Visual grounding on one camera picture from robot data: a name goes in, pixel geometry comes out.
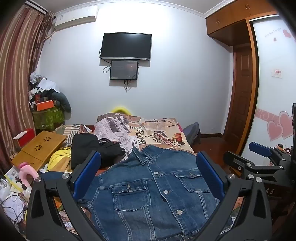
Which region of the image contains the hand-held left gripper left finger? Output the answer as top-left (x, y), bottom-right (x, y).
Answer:
top-left (25, 151), bottom-right (102, 241)

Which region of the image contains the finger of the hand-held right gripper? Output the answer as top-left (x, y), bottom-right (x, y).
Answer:
top-left (223, 151), bottom-right (281, 184)
top-left (248, 142), bottom-right (292, 168)

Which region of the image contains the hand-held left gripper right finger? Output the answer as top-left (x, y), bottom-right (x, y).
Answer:
top-left (196, 151), bottom-right (273, 241)

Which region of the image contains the blue denim jacket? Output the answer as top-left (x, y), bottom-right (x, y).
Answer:
top-left (77, 145), bottom-right (234, 241)

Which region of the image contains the pile of clothes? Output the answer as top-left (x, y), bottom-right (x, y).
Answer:
top-left (28, 72), bottom-right (72, 114)

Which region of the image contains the black handbag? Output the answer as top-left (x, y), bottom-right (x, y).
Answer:
top-left (70, 133), bottom-right (126, 170)

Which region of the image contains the yellow cloth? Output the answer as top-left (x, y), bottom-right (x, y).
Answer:
top-left (47, 146), bottom-right (73, 175)

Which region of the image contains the orange printed bedsheet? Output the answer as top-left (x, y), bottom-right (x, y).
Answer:
top-left (52, 168), bottom-right (245, 235)

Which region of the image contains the striped cloth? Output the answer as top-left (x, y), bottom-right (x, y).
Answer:
top-left (53, 123), bottom-right (93, 140)

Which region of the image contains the grey purple backpack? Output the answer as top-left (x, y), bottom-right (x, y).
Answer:
top-left (182, 122), bottom-right (201, 145)

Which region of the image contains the white heart-print sliding door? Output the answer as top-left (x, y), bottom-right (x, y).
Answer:
top-left (251, 14), bottom-right (296, 164)

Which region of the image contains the wooden lap desk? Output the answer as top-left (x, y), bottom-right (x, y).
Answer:
top-left (11, 130), bottom-right (67, 170)

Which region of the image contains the brown wooden door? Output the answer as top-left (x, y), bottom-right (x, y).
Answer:
top-left (228, 45), bottom-right (255, 149)

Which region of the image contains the pink toy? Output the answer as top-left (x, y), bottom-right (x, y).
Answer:
top-left (18, 162), bottom-right (40, 186)

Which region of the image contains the green patterned bag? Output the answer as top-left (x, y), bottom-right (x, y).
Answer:
top-left (32, 108), bottom-right (65, 130)

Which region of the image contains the yellow curved object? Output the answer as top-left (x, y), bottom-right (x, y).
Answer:
top-left (110, 105), bottom-right (133, 115)

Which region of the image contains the printed quilt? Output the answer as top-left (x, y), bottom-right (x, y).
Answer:
top-left (94, 112), bottom-right (195, 154)

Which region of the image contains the red box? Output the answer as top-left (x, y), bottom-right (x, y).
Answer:
top-left (13, 128), bottom-right (36, 149)

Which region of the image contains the pile of papers and bags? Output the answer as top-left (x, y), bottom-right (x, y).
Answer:
top-left (0, 162), bottom-right (31, 229)

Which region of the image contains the orange box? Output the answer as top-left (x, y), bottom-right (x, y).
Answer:
top-left (35, 100), bottom-right (56, 112)

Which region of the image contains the small black monitor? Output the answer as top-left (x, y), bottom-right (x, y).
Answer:
top-left (110, 60), bottom-right (139, 80)

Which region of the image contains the striped red curtain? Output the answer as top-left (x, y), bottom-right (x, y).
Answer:
top-left (0, 5), bottom-right (55, 164)

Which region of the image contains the wooden wardrobe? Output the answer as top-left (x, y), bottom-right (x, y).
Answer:
top-left (205, 0), bottom-right (296, 158)

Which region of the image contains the white air conditioner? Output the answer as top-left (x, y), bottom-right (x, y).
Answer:
top-left (54, 6), bottom-right (99, 30)

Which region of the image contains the black monitor cable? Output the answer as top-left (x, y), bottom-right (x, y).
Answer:
top-left (123, 70), bottom-right (137, 91)

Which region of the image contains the wall-mounted black television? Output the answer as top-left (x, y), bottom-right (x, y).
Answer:
top-left (100, 33), bottom-right (152, 62)

